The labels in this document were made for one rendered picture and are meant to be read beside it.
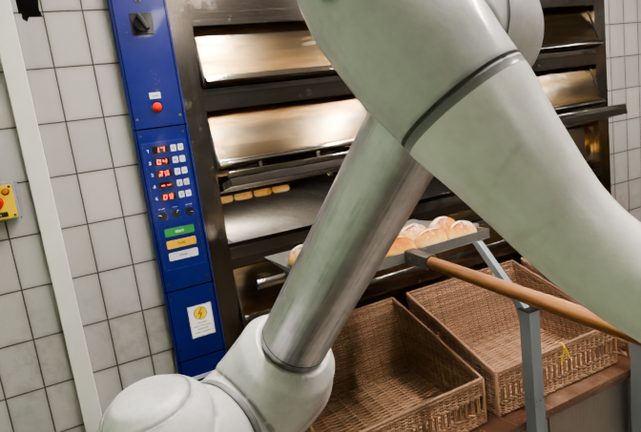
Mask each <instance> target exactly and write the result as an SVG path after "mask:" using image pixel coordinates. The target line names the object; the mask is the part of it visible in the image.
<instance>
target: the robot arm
mask: <svg viewBox="0 0 641 432"><path fill-rule="evenodd" d="M298 3H299V6H300V10H301V13H302V15H303V18H304V20H305V23H306V25H307V27H308V29H309V30H310V32H311V34H312V36H313V38H314V40H315V41H316V43H317V44H318V46H319V47H320V49H321V51H322V52H323V54H324V55H325V57H326V58H327V60H328V61H329V62H330V64H331V65H332V67H333V68H334V69H335V71H336V72H337V73H338V75H339V76H340V77H341V79H342V80H343V82H344V83H345V84H346V86H347V87H348V88H349V90H350V91H351V92H352V93H353V94H354V95H355V96H356V97H357V99H358V100H359V101H360V102H361V104H362V105H363V107H364V108H365V109H366V110H367V114H366V116H365V118H364V120H363V122H362V124H361V126H360V128H359V130H358V132H357V134H356V137H355V139H354V141H353V143H352V145H351V147H350V149H349V151H348V153H347V155H346V157H345V159H344V161H343V163H342V164H341V168H340V170H339V172H338V174H337V176H336V178H335V180H334V182H333V184H332V186H331V188H330V190H329V192H328V194H327V196H326V198H325V200H324V202H323V204H322V206H321V208H320V211H319V213H318V215H317V217H316V219H315V221H314V223H313V225H312V227H311V229H310V232H309V234H308V236H307V238H306V240H305V241H304V243H303V245H302V247H301V249H300V252H299V254H298V256H297V258H296V260H295V263H294V265H293V267H292V269H291V271H290V273H289V275H288V277H287V279H286V281H285V282H284V284H283V286H282V288H281V290H280V292H279V296H278V298H277V300H276V302H275V304H274V306H273V308H272V310H271V312H270V314H268V315H264V316H261V317H258V318H256V319H254V320H252V321H251V322H250V323H249V324H248V325H247V326H246V327H245V329H244V330H243V331H242V333H241V334H240V336H239V337H238V339H237V340H236V342H235V343H234V344H233V346H232V347H231V348H230V350H229V351H228V352H227V353H226V355H225V356H224V357H223V358H222V360H221V361H220V362H219V363H218V364H217V368H216V370H214V371H213V372H212V373H210V374H209V375H208V376H207V377H206V378H205V379H203V380H202V381H197V380H195V379H193V378H190V377H187V376H184V375H179V374H169V375H157V376H152V377H149V378H146V379H143V380H141V381H137V382H135V383H134V384H132V385H130V386H129V387H127V388H125V389H124V390H123V391H122V392H120V393H119V394H118V395H117V396H116V397H115V398H114V400H113V401H112V403H111V404H110V405H109V406H108V408H107V409H106V410H105V412H104V414H103V415H102V418H101V420H100V423H99V425H98V429H97V432H305V431H306V430H307V429H308V428H309V426H310V425H311V424H312V423H313V422H314V421H315V419H316V418H317V417H318V416H319V414H320V413H321V411H322V410H323V408H324V407H325V405H326V404H327V402H328V400H329V397H330V395H331V391H332V386H333V378H334V374H335V360H334V356H333V353H332V350H331V346H332V345H333V343H334V341H335V340H336V338H337V336H338V335H339V333H340V331H341V329H342V327H343V326H344V325H345V323H346V322H347V320H348V318H349V317H350V315H351V313H352V312H353V310H354V308H355V307H356V305H357V303H358V302H359V300H360V298H361V297H362V294H363V293H364V291H365V289H366V288H367V286H368V284H369V283H370V281H371V279H372V278H373V277H374V275H375V274H376V272H377V270H378V269H379V267H380V265H381V264H382V262H383V260H384V258H385V256H386V255H387V253H388V251H389V250H390V248H391V246H392V245H393V243H394V241H395V240H396V238H397V236H398V235H399V233H400V231H401V230H402V228H403V226H404V224H405V223H406V222H407V220H408V218H409V217H410V215H411V213H412V212H413V210H414V208H415V207H416V205H417V203H418V202H419V200H420V198H421V197H422V195H423V193H424V191H425V189H426V188H427V186H428V184H429V183H430V181H431V179H432V178H433V176H435V177H437V178H438V179H439V180H440V181H441V182H443V184H444V185H445V186H446V187H447V188H449V189H450V190H451V191H452V192H453V193H454V194H455V195H457V196H458V197H459V198H460V199H461V200H462V201H463V202H464V203H465V204H467V205H468V206H469V207H470V208H471V209H472V210H473V211H474V212H475V213H476V214H477V215H479V216H480V217H481V218H482V219H483V220H484V221H485V222H486V223H487V224H489V225H490V226H491V227H492V228H493V229H494V230H495V231H496V232H497V233H498V234H499V235H500V236H501V237H502V238H503V239H504V240H505V241H506V242H508V243H509V244H510V245H511V246H512V247H513V248H514V249H515V250H516V251H517V252H518V253H519V254H520V255H521V256H523V257H524V258H525V259H526V260H527V261H528V262H529V263H530V264H531V265H533V266H534V267H535V268H536V269H537V270H538V271H539V272H540V273H542V274H543V275H544V276H545V277H546V278H548V279H549V280H550V281H551V282H552V283H554V284H555V285H556V286H557V287H559V288H560V289H561V290H562V291H564V292H565V293H566V294H567V295H569V296H570V297H571V298H573V299H574V300H576V301H577V302H578V303H580V304H581V305H582V306H584V307H585V308H587V309H588V310H590V311H591V312H592V313H593V314H594V315H596V316H597V317H599V318H600V319H602V320H604V321H605V322H607V323H608V324H610V325H612V326H613V327H615V328H616V329H618V330H619V331H621V332H623V333H624V334H626V335H628V336H629V337H631V338H633V339H635V340H637V341H639V342H640V343H641V222H640V221H638V220H637V219H636V218H634V217H633V216H632V215H631V214H629V213H628V212H627V211H626V210H625V209H624V208H623V207H622V206H621V205H620V204H619V203H618V202H617V201H616V200H615V199H614V198H613V197H612V196H611V195H610V193H609V192H608V191H607V190H606V189H605V188H604V187H603V185H602V184H601V183H600V181H599V180H598V179H597V177H596V176H595V174H594V173H593V171H592V170H591V168H590V167H589V165H588V163H587V162H586V160H585V159H584V158H583V156H582V155H581V153H580V152H579V150H578V148H577V147H576V145H575V143H574V142H573V140H572V138H571V137H570V135H569V133H568V131H567V130H566V128H565V126H564V125H563V123H562V121H561V120H560V118H559V116H558V115H557V113H556V112H555V110H554V109H553V107H552V105H551V103H550V102H549V100H548V97H547V95H546V94H545V92H544V90H543V88H542V86H541V85H540V83H539V81H538V79H537V77H536V75H535V74H534V72H533V70H532V66H533V64H534V63H535V61H536V59H537V57H538V55H539V52H540V49H541V47H542V43H543V38H544V16H543V11H542V7H541V4H540V1H539V0H298Z"/></svg>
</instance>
